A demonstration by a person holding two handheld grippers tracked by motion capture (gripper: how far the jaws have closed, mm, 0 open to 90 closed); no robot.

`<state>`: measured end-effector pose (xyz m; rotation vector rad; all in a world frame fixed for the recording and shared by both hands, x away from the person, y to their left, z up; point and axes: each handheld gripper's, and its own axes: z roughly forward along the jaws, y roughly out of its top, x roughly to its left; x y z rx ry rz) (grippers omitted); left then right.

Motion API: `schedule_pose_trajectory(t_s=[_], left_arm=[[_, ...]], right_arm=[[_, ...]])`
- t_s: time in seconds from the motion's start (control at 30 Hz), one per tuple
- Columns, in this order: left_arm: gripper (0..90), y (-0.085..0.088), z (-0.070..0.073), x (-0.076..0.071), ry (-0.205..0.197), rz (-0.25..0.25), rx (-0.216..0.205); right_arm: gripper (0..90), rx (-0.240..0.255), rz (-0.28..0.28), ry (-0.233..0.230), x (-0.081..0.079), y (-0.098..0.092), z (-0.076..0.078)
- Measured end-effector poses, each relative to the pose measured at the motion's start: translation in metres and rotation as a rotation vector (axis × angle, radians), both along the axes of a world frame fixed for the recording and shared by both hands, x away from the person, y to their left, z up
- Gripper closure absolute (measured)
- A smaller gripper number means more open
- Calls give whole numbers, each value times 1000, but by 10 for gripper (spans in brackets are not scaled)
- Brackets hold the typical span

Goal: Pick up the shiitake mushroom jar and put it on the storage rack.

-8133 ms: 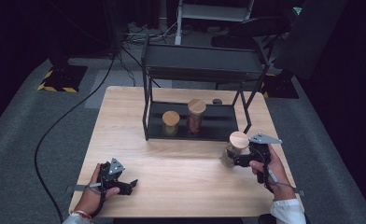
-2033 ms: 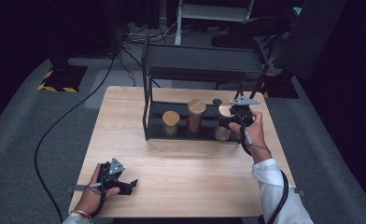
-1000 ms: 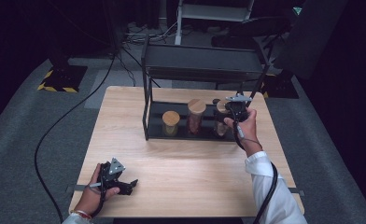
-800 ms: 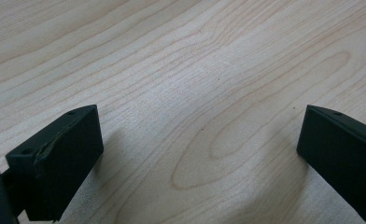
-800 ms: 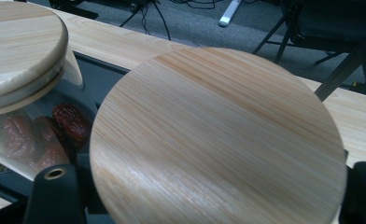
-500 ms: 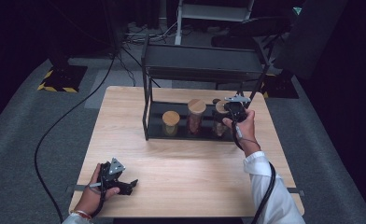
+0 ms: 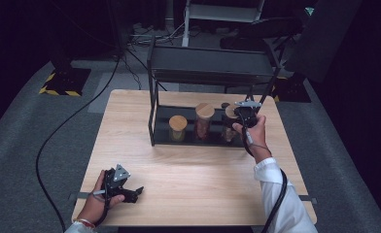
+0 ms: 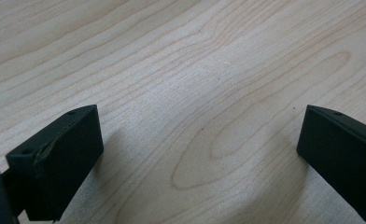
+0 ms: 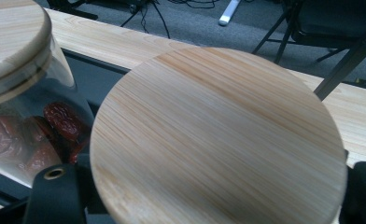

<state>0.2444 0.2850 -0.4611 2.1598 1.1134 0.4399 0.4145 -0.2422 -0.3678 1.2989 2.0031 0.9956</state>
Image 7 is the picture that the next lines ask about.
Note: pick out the black metal two-tier rack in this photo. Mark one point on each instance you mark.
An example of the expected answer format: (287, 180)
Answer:
(211, 61)

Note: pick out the person's right hand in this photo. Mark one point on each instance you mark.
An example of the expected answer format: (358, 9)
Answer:
(258, 139)

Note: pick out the glass jar of brown grains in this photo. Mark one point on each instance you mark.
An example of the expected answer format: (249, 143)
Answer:
(229, 111)

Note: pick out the yellow-black striped stand base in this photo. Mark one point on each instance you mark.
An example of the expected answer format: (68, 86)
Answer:
(292, 90)
(67, 81)

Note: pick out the large black panel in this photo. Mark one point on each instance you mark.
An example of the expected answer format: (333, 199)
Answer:
(324, 39)

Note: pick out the glass jar of red beans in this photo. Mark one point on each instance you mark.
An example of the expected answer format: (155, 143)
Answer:
(204, 111)

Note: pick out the white metal frame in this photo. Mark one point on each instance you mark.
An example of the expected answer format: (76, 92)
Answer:
(224, 13)

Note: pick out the small dark round object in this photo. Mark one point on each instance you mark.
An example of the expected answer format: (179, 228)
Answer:
(225, 105)

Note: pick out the person's left hand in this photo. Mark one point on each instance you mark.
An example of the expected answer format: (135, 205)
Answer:
(93, 207)

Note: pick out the glass jar of green beans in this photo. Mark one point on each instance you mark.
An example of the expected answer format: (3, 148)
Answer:
(178, 124)

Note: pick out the grey tape strip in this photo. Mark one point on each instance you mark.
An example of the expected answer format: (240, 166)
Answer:
(310, 199)
(81, 195)

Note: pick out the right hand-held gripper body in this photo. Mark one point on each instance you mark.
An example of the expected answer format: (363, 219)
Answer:
(248, 116)

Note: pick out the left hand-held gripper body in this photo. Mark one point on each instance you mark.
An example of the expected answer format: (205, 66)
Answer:
(116, 181)

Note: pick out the small teal light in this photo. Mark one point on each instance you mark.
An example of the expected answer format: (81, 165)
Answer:
(309, 11)

